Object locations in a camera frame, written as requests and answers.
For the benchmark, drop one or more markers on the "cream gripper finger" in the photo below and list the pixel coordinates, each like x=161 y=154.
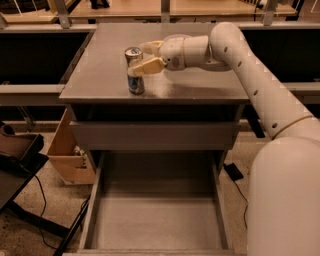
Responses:
x=149 y=66
x=151 y=47

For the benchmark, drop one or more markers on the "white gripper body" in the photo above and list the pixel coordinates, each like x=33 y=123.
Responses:
x=172 y=52

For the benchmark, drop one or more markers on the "dented redbull can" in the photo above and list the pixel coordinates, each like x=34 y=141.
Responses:
x=133 y=56

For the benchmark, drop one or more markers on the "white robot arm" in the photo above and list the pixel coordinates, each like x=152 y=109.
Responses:
x=283 y=217

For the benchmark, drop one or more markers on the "grey drawer cabinet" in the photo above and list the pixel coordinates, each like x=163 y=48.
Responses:
x=97 y=90

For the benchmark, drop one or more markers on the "closed grey top drawer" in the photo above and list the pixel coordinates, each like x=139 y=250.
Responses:
x=176 y=136

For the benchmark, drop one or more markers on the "open grey middle drawer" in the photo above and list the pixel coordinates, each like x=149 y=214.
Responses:
x=156 y=204

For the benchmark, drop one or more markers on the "cardboard box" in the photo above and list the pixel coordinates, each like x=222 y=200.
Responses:
x=66 y=157

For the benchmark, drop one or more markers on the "black power adapter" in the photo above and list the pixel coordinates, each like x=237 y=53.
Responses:
x=233 y=172

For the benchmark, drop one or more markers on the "dark side table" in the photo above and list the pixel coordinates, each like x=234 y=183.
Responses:
x=11 y=184

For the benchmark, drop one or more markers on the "brown tray on table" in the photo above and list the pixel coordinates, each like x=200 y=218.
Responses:
x=18 y=150

